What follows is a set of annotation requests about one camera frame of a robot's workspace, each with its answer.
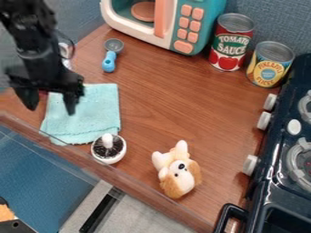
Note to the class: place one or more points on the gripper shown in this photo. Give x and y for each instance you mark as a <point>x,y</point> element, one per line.
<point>44,75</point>

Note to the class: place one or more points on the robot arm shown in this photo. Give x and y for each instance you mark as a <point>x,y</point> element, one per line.
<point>30,21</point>

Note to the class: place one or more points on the blue cloth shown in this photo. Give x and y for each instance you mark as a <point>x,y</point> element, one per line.
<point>87,116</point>

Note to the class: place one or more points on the silver pot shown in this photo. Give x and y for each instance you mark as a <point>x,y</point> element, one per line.
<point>64,50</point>

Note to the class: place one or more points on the blue measuring spoon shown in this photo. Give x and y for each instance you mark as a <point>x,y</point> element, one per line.
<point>110,56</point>

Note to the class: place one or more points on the white toy mushroom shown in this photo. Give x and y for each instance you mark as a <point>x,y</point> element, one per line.
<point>108,148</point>

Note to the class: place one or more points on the toy microwave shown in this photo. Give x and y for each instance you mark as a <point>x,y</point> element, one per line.
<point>170,21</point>

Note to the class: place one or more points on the plush dog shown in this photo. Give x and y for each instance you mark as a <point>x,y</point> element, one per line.
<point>178,170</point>

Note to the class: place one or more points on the red tomato sauce can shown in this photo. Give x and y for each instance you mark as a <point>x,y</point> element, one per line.
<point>230,42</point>

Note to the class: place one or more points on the yellow pineapple can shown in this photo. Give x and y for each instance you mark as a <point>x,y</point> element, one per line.
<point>269,65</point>

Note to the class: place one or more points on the toy stove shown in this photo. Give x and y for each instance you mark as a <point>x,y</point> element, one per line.
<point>281,164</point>

